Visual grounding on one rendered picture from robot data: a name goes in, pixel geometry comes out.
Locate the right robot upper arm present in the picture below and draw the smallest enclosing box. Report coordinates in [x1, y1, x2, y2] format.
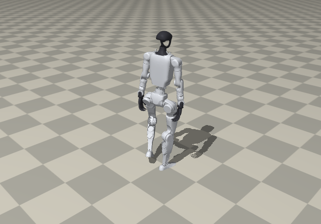
[171, 56, 183, 87]

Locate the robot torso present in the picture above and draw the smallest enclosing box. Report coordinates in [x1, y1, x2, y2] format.
[149, 50, 174, 107]

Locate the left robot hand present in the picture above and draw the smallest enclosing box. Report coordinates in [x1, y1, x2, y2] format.
[138, 92, 146, 111]

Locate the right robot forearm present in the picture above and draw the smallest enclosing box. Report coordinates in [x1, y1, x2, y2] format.
[176, 80, 185, 105]

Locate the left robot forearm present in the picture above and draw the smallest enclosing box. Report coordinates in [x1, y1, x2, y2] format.
[137, 73, 147, 96]

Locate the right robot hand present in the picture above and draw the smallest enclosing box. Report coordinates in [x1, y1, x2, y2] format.
[171, 102, 184, 122]

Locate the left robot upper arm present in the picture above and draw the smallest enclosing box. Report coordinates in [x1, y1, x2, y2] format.
[142, 51, 152, 79]

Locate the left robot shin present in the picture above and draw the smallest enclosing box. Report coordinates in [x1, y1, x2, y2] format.
[147, 117, 155, 152]

